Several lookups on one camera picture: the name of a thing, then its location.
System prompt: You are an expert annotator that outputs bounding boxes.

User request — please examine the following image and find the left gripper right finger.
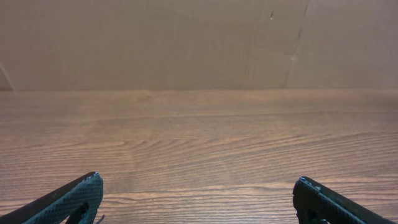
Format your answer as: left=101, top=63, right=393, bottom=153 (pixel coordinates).
left=293, top=176, right=395, bottom=224

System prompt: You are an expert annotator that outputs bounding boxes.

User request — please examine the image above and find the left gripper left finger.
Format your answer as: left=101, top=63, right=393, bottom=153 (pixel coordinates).
left=1, top=172, right=103, bottom=224

